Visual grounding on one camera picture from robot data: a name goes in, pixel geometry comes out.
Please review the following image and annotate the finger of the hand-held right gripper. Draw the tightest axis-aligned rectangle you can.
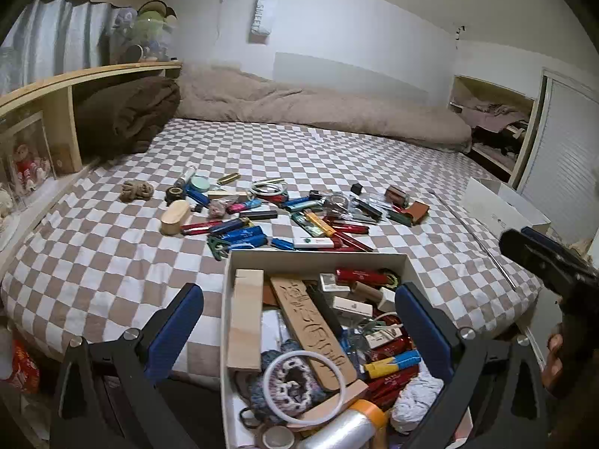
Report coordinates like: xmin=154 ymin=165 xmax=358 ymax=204
xmin=498 ymin=227 xmax=569 ymax=291
xmin=521 ymin=226 xmax=597 ymax=277

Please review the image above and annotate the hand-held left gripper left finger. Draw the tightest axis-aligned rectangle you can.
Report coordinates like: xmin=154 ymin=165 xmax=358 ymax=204
xmin=49 ymin=283 xmax=205 ymax=449

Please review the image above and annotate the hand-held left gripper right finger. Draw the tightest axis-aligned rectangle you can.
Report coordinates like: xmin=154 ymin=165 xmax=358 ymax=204
xmin=394 ymin=282 xmax=548 ymax=449

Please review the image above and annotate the large white silicone ring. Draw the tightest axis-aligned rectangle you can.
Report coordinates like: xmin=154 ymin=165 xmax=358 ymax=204
xmin=263 ymin=350 xmax=348 ymax=428

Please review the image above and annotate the white cardboard box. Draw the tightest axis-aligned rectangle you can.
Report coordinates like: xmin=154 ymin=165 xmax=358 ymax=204
xmin=220 ymin=249 xmax=474 ymax=449

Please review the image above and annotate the person's right hand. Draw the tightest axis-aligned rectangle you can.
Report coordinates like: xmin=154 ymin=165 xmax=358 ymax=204
xmin=540 ymin=332 xmax=571 ymax=393

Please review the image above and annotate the white and brown small box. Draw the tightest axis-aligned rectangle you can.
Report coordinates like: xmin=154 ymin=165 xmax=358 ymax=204
xmin=365 ymin=330 xmax=403 ymax=348

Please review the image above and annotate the blue and yellow packet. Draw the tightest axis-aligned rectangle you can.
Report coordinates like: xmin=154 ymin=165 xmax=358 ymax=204
xmin=362 ymin=350 xmax=422 ymax=379

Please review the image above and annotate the thin metal rod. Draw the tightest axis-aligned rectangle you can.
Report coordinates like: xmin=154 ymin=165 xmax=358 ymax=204
xmin=429 ymin=190 xmax=518 ymax=291

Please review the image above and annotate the red foil snack bar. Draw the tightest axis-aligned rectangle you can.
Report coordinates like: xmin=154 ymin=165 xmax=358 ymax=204
xmin=372 ymin=384 xmax=413 ymax=407
xmin=370 ymin=367 xmax=420 ymax=392

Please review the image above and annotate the long white carton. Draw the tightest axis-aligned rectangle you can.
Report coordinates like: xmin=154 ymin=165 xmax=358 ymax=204
xmin=461 ymin=177 xmax=553 ymax=245

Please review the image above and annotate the crumpled clear plastic wrapper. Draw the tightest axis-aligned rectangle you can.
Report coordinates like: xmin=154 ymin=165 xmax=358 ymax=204
xmin=344 ymin=323 xmax=375 ymax=361

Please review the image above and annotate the dark brown wooden block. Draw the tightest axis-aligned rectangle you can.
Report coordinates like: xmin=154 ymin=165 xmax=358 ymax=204
xmin=351 ymin=283 xmax=385 ymax=305

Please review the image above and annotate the white yarn ball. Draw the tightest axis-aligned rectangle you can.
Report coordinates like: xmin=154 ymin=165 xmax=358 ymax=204
xmin=390 ymin=371 xmax=444 ymax=432

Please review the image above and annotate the rectangular light wooden block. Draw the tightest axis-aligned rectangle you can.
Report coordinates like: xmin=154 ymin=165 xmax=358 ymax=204
xmin=226 ymin=269 xmax=265 ymax=376

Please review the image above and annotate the plain white small box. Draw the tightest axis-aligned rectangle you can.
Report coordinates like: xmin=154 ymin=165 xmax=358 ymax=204
xmin=331 ymin=296 xmax=375 ymax=320

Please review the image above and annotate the long red case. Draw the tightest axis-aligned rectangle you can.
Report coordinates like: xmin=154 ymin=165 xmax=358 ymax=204
xmin=334 ymin=268 xmax=391 ymax=287

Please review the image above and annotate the pale wooden board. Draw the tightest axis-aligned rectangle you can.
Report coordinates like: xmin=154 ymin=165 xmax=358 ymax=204
xmin=285 ymin=379 xmax=370 ymax=427

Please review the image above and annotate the white louvered door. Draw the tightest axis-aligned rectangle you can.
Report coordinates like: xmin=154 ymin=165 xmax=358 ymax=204
xmin=517 ymin=69 xmax=599 ymax=244

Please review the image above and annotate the black remote control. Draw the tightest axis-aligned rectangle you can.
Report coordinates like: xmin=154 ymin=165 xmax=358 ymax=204
xmin=306 ymin=285 xmax=348 ymax=344

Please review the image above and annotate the green triangular clip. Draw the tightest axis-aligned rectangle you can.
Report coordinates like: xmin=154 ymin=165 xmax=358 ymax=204
xmin=207 ymin=236 xmax=235 ymax=261

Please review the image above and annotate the white patterned small box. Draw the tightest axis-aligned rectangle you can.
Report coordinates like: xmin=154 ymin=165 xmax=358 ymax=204
xmin=319 ymin=274 xmax=355 ymax=293

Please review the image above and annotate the red metallic lighter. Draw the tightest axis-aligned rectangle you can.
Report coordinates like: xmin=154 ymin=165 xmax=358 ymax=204
xmin=180 ymin=221 xmax=224 ymax=235

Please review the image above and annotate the carved wooden plaque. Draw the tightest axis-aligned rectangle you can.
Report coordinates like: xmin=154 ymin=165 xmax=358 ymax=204
xmin=270 ymin=277 xmax=359 ymax=392

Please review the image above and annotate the purple grey crochet scrunchie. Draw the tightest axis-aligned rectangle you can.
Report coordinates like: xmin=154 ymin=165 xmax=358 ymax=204
xmin=247 ymin=350 xmax=331 ymax=424

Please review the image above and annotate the oval light wooden block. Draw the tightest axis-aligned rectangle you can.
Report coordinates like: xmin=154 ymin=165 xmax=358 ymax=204
xmin=160 ymin=199 xmax=192 ymax=236

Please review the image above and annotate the blue lighter gold print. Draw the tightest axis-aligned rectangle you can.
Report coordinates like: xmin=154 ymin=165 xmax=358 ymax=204
xmin=209 ymin=219 xmax=245 ymax=236

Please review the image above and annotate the brown leather case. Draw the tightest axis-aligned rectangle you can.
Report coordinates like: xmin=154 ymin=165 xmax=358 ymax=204
xmin=405 ymin=200 xmax=431 ymax=226

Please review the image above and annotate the dark blue lighter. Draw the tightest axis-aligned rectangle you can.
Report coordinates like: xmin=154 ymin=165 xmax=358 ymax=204
xmin=227 ymin=226 xmax=266 ymax=244

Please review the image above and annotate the clear tape roll orange core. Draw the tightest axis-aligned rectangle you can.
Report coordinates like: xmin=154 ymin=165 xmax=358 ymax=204
xmin=294 ymin=400 xmax=390 ymax=449

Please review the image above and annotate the pile of assorted lighters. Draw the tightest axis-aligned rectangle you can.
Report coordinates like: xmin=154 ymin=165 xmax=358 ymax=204
xmin=269 ymin=187 xmax=389 ymax=253

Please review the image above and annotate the small clear tape roll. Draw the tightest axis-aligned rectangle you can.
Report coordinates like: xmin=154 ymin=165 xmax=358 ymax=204
xmin=255 ymin=425 xmax=297 ymax=449

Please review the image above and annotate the heap of clothes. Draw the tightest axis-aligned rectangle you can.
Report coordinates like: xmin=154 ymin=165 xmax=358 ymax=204
xmin=451 ymin=98 xmax=532 ymax=169

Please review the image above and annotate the dark brown small case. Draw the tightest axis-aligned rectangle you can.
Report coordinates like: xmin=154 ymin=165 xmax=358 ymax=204
xmin=384 ymin=185 xmax=409 ymax=207

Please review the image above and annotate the white lighter gold cap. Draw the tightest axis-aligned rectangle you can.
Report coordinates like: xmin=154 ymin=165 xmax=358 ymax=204
xmin=293 ymin=236 xmax=337 ymax=250

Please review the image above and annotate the red snack bag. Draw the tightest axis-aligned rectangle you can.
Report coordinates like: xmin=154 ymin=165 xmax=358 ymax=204
xmin=10 ymin=339 xmax=42 ymax=394

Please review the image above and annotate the clear plastic bag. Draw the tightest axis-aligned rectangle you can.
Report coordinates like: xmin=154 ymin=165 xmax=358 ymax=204
xmin=323 ymin=193 xmax=351 ymax=216

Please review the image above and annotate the pink plush doll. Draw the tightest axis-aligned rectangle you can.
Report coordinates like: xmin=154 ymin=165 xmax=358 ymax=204
xmin=12 ymin=144 xmax=51 ymax=193

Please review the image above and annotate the folded dark brown blanket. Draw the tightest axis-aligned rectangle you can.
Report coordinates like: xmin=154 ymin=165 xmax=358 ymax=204
xmin=76 ymin=77 xmax=182 ymax=155

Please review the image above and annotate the wooden headboard shelf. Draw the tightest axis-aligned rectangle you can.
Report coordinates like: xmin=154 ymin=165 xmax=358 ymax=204
xmin=0 ymin=60 xmax=184 ymax=176

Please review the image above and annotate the clear display case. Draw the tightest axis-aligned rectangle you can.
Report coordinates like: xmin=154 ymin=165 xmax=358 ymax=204
xmin=0 ymin=110 xmax=59 ymax=218

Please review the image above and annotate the beige fleece blanket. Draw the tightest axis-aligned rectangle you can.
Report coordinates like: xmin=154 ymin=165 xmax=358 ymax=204
xmin=175 ymin=63 xmax=473 ymax=153

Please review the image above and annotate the cluster of plush toys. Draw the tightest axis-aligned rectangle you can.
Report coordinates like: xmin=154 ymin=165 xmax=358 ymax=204
xmin=110 ymin=0 xmax=180 ymax=64

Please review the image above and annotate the striped grey curtain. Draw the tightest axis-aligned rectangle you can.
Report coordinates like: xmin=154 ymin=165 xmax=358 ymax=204
xmin=0 ymin=0 xmax=115 ymax=99

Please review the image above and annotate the white hanging fabric sign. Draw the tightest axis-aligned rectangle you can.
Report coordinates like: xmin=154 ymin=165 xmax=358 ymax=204
xmin=251 ymin=0 xmax=278 ymax=37

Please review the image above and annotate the beige rope bundle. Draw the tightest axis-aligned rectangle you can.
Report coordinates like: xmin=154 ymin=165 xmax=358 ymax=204
xmin=119 ymin=180 xmax=155 ymax=203

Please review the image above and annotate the coiled white cable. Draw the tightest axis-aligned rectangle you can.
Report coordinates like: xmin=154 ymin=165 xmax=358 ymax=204
xmin=250 ymin=180 xmax=288 ymax=199

